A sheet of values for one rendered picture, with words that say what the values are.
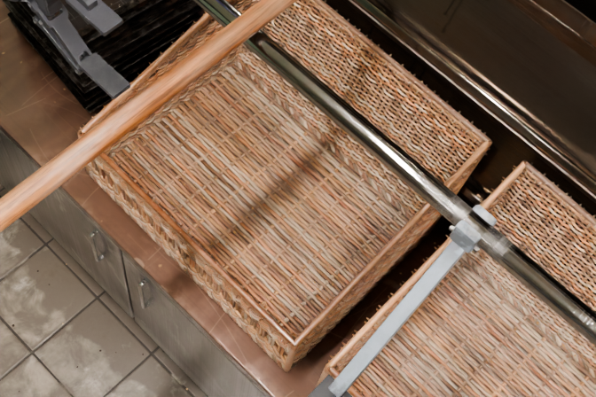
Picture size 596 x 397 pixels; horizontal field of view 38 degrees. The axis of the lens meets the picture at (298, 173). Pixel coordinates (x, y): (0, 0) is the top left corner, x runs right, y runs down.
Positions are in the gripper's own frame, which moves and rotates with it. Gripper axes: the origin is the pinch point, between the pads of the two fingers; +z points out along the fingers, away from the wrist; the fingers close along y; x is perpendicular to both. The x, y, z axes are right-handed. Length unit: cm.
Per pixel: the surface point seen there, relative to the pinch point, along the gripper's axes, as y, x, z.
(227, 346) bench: 61, 2, 25
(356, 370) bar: 20, 2, 47
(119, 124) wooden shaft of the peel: -1.7, 6.5, 8.9
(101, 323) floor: 119, 6, -12
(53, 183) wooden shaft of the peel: -1.1, 16.8, 9.6
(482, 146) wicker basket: 34, -47, 36
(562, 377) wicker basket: 59, -37, 72
